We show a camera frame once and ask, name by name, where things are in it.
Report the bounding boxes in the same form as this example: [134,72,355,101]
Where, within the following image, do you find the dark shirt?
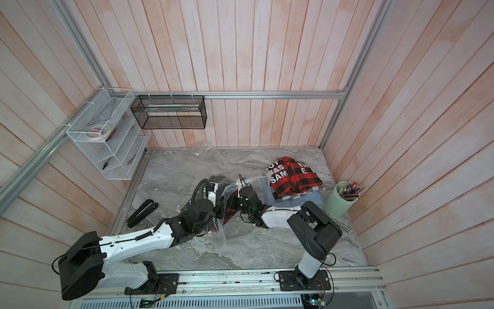
[208,175,240,225]

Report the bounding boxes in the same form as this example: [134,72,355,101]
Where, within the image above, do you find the light blue shirt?
[261,178,323,209]

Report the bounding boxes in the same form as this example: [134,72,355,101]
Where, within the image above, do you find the red black plaid shirt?
[267,157,323,194]

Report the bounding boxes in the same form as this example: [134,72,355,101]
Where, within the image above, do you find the black white plaid shirt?
[271,186,321,201]

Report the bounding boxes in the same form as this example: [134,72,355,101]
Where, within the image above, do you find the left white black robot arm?
[52,179,225,301]

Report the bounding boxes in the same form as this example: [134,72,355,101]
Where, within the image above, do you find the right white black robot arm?
[228,186,343,291]

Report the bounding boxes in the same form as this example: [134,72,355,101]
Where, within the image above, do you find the black flat clip tool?
[126,199,159,229]

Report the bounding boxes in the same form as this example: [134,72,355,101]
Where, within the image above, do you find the green pen holder cup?
[324,181,357,217]

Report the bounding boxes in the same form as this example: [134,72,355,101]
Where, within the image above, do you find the pens in cup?
[338,182,363,202]

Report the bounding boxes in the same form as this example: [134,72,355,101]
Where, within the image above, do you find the tape roll on shelf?
[84,123,111,141]

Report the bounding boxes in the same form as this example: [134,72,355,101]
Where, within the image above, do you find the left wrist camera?
[207,182,219,205]

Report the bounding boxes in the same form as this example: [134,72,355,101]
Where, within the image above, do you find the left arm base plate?
[124,273,180,296]

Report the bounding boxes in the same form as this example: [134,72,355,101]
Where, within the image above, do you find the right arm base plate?
[276,270,332,292]

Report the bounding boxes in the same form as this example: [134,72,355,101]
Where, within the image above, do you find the black mesh wall basket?
[131,94,208,130]

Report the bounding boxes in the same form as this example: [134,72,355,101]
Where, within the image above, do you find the white wire shelf rack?
[66,88,151,180]

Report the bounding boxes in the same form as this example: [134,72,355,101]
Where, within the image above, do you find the aluminium front rail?
[67,266,387,300]

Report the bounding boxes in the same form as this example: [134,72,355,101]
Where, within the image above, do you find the aluminium wall frame rail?
[1,1,395,214]

